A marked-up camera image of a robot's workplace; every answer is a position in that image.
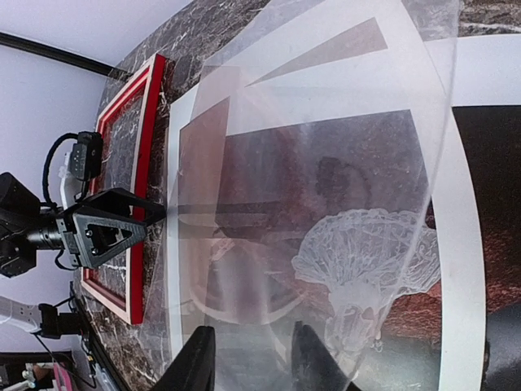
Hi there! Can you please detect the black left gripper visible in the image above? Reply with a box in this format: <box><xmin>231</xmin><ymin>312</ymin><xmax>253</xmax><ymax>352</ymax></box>
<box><xmin>56</xmin><ymin>188</ymin><xmax>166</xmax><ymax>269</ymax></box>

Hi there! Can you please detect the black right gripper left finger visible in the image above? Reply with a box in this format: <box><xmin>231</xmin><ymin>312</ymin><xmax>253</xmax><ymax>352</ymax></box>
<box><xmin>156</xmin><ymin>326</ymin><xmax>215</xmax><ymax>391</ymax></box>

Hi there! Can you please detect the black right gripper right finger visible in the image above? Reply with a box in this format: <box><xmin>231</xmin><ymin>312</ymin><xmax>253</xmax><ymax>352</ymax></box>
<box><xmin>291</xmin><ymin>321</ymin><xmax>358</xmax><ymax>391</ymax></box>

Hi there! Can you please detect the red wooden picture frame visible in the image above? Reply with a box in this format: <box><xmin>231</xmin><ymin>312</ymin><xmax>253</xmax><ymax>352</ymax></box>
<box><xmin>81</xmin><ymin>54</ymin><xmax>167</xmax><ymax>325</ymax></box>

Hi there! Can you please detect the clear acrylic sheet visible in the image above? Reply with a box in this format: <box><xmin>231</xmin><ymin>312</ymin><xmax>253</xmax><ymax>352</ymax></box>
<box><xmin>164</xmin><ymin>0</ymin><xmax>461</xmax><ymax>391</ymax></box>

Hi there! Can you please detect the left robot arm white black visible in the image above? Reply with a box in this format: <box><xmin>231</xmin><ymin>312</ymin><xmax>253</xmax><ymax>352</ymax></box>
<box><xmin>1</xmin><ymin>173</ymin><xmax>166</xmax><ymax>324</ymax></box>

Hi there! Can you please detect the dark flower photo print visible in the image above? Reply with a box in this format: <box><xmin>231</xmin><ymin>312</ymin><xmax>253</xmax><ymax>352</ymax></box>
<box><xmin>215</xmin><ymin>104</ymin><xmax>521</xmax><ymax>391</ymax></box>

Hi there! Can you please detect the white photo mat board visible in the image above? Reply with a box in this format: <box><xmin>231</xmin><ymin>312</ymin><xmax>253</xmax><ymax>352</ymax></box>
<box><xmin>166</xmin><ymin>36</ymin><xmax>521</xmax><ymax>391</ymax></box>

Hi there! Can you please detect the brown cardboard backing board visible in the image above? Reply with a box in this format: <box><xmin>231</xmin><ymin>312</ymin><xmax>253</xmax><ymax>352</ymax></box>
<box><xmin>178</xmin><ymin>87</ymin><xmax>404</xmax><ymax>324</ymax></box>

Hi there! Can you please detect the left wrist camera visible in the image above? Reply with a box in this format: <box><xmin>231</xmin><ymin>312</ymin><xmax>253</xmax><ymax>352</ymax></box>
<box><xmin>68</xmin><ymin>131</ymin><xmax>103</xmax><ymax>182</ymax></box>

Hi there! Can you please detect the left black corner post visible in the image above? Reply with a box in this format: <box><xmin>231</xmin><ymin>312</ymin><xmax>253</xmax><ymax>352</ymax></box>
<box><xmin>0</xmin><ymin>33</ymin><xmax>113</xmax><ymax>76</ymax></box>

